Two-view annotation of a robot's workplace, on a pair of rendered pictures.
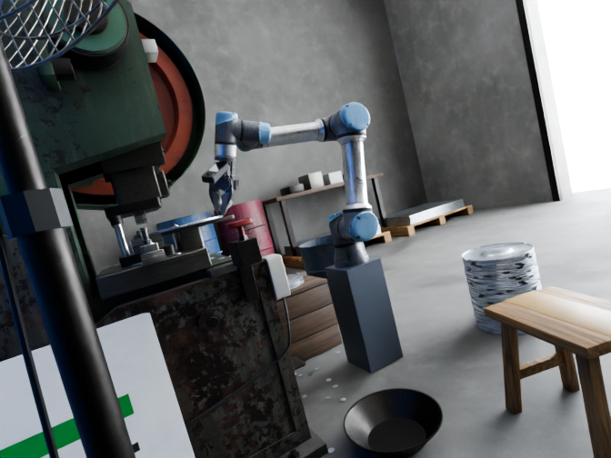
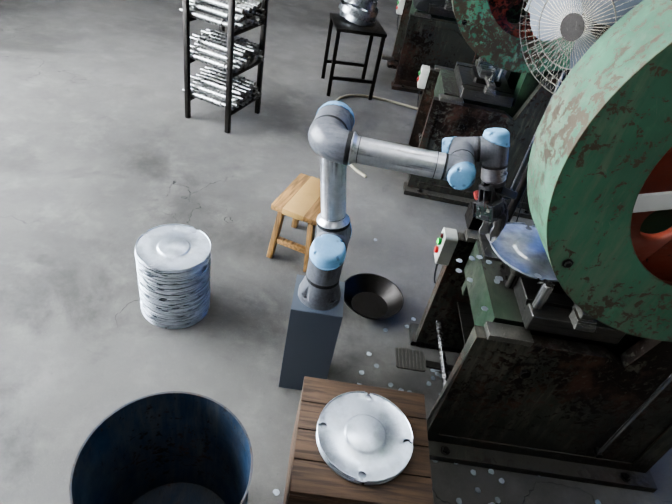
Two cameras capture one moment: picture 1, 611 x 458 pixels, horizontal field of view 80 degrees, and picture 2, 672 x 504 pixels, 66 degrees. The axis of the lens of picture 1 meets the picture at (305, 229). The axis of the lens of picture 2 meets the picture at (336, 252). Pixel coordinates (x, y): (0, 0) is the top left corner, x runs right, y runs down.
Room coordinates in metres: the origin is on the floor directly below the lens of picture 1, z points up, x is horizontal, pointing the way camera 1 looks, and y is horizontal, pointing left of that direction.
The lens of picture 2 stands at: (2.79, 0.36, 1.73)
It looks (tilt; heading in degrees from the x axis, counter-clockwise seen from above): 39 degrees down; 202
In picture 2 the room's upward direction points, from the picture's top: 12 degrees clockwise
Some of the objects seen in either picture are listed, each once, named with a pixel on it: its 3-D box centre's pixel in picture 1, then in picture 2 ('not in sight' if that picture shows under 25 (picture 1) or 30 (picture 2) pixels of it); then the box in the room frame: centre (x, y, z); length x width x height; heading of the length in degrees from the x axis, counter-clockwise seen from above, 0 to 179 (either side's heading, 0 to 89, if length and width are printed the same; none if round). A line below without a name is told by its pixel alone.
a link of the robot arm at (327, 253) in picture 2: (344, 226); (326, 258); (1.58, -0.16, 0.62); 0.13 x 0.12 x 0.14; 20
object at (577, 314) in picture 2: not in sight; (583, 299); (1.37, 0.60, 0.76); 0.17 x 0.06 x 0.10; 26
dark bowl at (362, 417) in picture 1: (394, 426); (371, 300); (1.06, -0.12, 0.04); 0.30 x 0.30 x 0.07
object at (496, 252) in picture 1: (495, 252); (173, 246); (1.62, -0.81, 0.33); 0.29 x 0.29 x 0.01
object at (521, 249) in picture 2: (181, 226); (533, 250); (1.27, 0.41, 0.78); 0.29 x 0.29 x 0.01
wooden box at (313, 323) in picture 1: (285, 318); (352, 466); (1.92, 0.22, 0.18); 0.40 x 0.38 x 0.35; 117
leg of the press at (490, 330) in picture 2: not in sight; (589, 392); (1.40, 0.77, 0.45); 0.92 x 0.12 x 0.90; 116
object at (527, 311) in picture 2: (151, 267); (556, 280); (1.22, 0.53, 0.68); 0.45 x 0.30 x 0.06; 26
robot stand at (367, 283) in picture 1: (363, 312); (310, 336); (1.58, -0.16, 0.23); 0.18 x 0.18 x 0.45; 27
